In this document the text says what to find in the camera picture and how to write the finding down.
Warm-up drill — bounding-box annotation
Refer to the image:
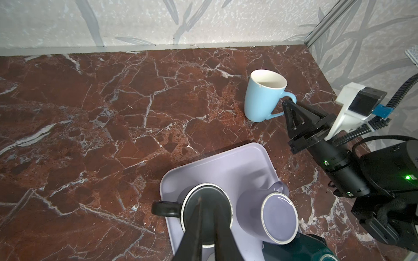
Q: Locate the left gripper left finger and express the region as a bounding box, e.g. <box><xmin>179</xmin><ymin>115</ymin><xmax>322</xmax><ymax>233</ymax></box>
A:
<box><xmin>172</xmin><ymin>199</ymin><xmax>202</xmax><ymax>261</ymax></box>

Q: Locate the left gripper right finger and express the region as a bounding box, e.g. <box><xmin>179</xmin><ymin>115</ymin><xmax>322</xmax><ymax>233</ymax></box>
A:
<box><xmin>214</xmin><ymin>205</ymin><xmax>243</xmax><ymax>261</ymax></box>

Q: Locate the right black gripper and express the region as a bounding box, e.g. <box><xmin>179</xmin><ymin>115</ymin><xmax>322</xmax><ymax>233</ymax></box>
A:
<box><xmin>282</xmin><ymin>100</ymin><xmax>371</xmax><ymax>198</ymax></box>

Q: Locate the light blue mug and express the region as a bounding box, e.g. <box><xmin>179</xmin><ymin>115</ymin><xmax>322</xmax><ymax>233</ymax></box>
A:
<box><xmin>244</xmin><ymin>69</ymin><xmax>297</xmax><ymax>122</ymax></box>

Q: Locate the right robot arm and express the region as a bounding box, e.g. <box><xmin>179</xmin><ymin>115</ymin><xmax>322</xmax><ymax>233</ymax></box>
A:
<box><xmin>282</xmin><ymin>75</ymin><xmax>418</xmax><ymax>252</ymax></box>

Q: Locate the lavender mug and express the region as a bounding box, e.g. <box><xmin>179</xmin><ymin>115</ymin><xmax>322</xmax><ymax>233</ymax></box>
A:
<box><xmin>236</xmin><ymin>181</ymin><xmax>299</xmax><ymax>245</ymax></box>

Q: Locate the black enamel mug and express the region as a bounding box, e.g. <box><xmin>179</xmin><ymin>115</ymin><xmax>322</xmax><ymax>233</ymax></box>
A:
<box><xmin>151</xmin><ymin>183</ymin><xmax>234</xmax><ymax>249</ymax></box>

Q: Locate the dark green mug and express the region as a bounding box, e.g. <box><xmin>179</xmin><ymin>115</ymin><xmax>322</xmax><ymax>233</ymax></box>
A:
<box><xmin>262</xmin><ymin>233</ymin><xmax>339</xmax><ymax>261</ymax></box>

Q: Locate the lavender plastic tray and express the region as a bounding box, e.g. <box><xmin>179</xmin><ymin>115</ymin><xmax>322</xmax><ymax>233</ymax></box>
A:
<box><xmin>160</xmin><ymin>142</ymin><xmax>279</xmax><ymax>261</ymax></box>

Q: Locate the white wire mesh basket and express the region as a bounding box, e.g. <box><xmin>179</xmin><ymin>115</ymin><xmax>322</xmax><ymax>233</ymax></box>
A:
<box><xmin>405</xmin><ymin>45</ymin><xmax>418</xmax><ymax>67</ymax></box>

